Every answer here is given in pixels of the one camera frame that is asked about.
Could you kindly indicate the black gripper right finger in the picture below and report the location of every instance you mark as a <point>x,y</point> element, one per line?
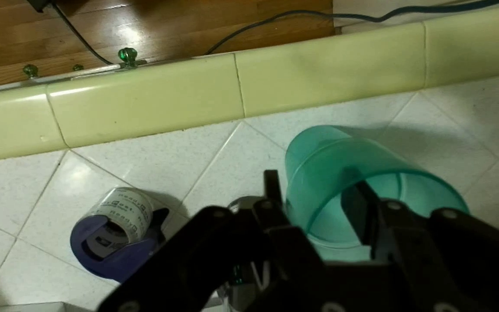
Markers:
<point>434,253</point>

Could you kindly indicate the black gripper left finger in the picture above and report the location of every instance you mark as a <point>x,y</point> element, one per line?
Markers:
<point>204,253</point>

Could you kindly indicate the teal blue plastic cup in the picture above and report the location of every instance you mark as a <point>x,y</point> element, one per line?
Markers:
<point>330,167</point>

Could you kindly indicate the small jar with blue lid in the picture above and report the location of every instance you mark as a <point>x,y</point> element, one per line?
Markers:
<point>126,210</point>

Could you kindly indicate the green glass cabinet knob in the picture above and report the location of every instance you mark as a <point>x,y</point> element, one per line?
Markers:
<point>30,70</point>
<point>128,56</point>

